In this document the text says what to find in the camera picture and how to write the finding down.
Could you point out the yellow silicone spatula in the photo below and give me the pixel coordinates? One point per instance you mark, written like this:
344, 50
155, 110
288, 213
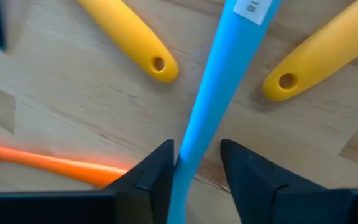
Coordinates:
129, 34
322, 53

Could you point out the blue silicone spoon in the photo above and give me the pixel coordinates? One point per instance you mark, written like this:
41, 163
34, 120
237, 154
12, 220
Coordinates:
225, 77

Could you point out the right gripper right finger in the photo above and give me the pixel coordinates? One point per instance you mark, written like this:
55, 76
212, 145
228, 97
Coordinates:
259, 186

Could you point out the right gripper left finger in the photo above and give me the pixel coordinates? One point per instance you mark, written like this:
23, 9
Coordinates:
141, 193

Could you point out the orange silicone spatula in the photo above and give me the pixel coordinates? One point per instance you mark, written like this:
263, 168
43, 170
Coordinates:
57, 166

